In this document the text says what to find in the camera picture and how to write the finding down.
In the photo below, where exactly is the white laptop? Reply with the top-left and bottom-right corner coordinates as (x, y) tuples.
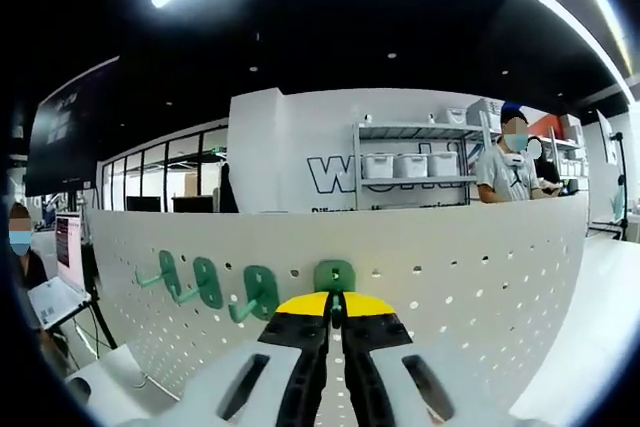
(27, 213), (95, 332)

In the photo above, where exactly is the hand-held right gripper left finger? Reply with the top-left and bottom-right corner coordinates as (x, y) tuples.
(117, 290), (334, 427)

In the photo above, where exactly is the white storage box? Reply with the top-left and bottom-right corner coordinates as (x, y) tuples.
(394, 152), (429, 179)
(360, 152), (396, 181)
(427, 150), (460, 178)

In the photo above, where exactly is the large black wall display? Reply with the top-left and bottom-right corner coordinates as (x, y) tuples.
(24, 55), (122, 197)

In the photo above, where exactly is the dark green hook assembly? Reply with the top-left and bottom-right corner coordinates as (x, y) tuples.
(313, 258), (357, 328)

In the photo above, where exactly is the black tripod stand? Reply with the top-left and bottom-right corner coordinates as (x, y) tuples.
(612, 130), (632, 244)

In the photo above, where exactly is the metal storage shelf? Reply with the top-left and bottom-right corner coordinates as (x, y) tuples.
(351, 114), (501, 208)

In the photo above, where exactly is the white-framed screen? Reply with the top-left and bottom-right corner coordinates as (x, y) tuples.
(595, 109), (615, 167)

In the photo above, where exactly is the white perforated mounting plate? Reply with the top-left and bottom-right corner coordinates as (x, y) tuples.
(87, 193), (591, 427)

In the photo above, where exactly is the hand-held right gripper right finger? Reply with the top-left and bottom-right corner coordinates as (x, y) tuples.
(339, 290), (544, 427)

